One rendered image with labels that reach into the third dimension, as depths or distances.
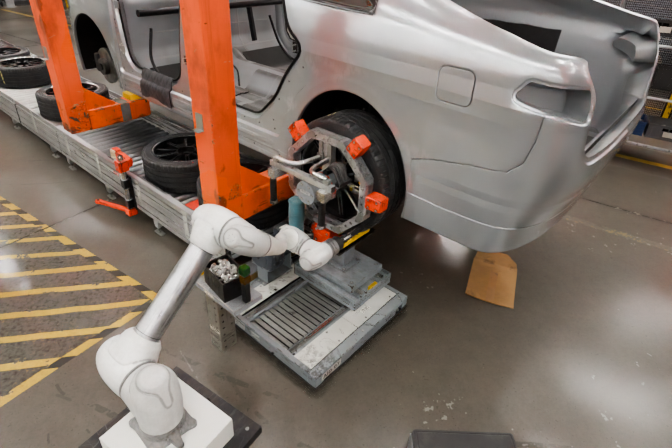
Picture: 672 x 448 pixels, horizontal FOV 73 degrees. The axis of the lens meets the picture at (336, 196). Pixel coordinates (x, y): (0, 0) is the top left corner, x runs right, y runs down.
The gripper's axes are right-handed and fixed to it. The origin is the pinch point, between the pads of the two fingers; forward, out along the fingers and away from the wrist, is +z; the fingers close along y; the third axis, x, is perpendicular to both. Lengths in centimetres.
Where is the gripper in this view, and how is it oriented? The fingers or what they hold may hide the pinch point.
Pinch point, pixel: (358, 229)
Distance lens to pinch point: 242.2
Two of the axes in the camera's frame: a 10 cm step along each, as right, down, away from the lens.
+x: -5.0, -8.6, 0.4
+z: 6.5, -3.5, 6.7
